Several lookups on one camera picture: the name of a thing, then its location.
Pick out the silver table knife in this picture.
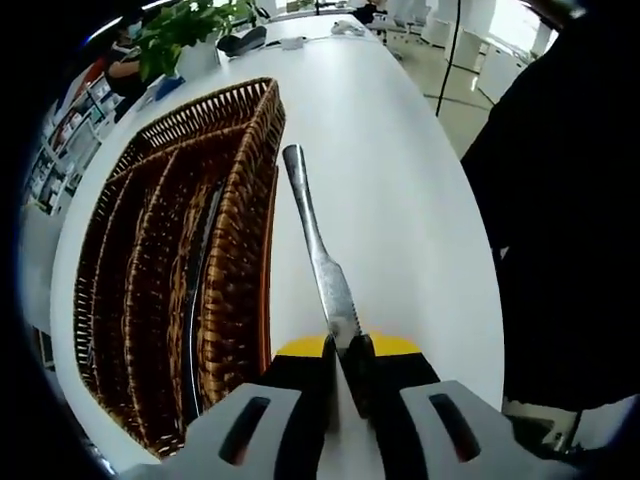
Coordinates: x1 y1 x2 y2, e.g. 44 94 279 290
182 182 226 421
281 143 369 361

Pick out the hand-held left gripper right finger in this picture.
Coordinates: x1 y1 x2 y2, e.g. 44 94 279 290
348 332 576 480

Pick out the person's torso black clothing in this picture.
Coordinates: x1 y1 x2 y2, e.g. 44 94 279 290
459 19 640 411

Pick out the brown wicker utensil storage tray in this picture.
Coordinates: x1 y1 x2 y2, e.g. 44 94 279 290
73 76 287 460

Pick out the dark grey handheld device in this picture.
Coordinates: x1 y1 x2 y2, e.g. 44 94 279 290
217 25 269 57

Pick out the green potted plant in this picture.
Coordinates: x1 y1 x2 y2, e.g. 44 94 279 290
137 0 259 84

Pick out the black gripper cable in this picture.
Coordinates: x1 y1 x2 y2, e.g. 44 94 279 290
434 0 464 119

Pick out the white shelving unit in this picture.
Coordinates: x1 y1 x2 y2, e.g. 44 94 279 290
24 74 121 216

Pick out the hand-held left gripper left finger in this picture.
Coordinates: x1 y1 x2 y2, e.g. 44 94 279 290
119 334 344 480

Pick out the small blue object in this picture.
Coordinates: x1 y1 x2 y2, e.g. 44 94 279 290
149 74 186 101

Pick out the brown wooden chopstick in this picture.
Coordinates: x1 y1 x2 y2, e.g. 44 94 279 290
259 162 280 374

